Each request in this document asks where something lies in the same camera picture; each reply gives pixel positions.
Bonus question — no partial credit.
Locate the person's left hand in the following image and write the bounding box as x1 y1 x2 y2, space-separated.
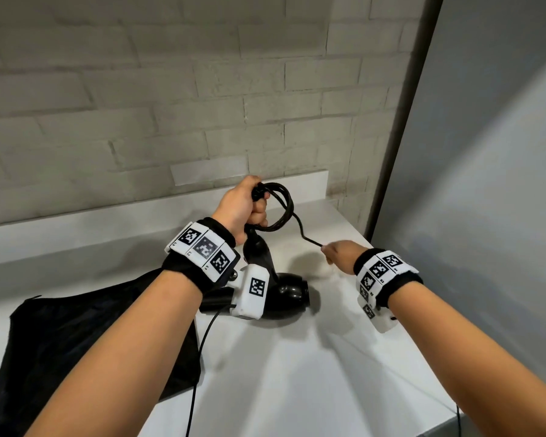
211 175 270 246

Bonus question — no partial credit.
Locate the person's right hand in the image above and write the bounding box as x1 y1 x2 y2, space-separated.
320 240 369 275

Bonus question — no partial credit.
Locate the black hair dryer cord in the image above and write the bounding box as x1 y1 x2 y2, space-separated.
251 181 324 248

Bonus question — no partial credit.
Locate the black hair dryer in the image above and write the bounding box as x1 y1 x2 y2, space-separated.
199 225 311 320

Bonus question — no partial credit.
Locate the black fabric pouch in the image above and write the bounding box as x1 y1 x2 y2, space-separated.
0 268 202 437

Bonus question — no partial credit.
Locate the person's right forearm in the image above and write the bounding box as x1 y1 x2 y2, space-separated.
386 282 546 437

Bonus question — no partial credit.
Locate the person's left forearm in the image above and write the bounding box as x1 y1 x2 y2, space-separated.
25 270 204 437

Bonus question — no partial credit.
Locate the black wristband with marker tiles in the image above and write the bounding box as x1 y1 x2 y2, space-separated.
161 217 241 294
353 248 424 310

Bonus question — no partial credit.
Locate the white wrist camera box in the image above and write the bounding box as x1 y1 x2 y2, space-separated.
229 263 270 320
358 293 399 334

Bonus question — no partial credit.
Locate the dark corner post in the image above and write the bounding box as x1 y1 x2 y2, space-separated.
363 0 446 242

